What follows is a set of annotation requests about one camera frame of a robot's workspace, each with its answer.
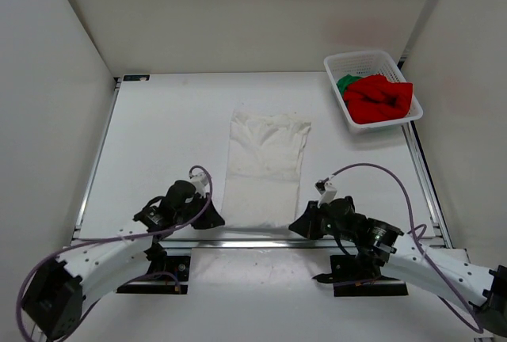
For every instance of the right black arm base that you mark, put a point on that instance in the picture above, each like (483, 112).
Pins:
(350, 278)

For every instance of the green t shirt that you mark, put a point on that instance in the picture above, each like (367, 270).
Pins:
(344, 82)

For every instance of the aluminium table rail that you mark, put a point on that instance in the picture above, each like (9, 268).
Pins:
(249, 244)

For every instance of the white plastic basket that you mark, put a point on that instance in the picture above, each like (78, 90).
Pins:
(366, 63)

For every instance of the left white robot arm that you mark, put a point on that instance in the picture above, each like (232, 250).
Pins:
(61, 290)

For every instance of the red t shirt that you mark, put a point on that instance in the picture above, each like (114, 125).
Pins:
(375, 99)

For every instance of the white t shirt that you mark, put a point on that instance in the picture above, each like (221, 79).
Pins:
(264, 165)

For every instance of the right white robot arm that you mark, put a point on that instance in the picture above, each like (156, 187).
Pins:
(385, 250)

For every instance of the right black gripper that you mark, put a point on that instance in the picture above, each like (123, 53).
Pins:
(306, 225)

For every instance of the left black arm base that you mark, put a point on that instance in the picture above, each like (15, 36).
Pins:
(167, 274)

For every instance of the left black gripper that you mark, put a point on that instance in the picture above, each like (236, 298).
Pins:
(209, 218)

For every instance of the dark label sticker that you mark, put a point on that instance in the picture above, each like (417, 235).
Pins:
(136, 78)

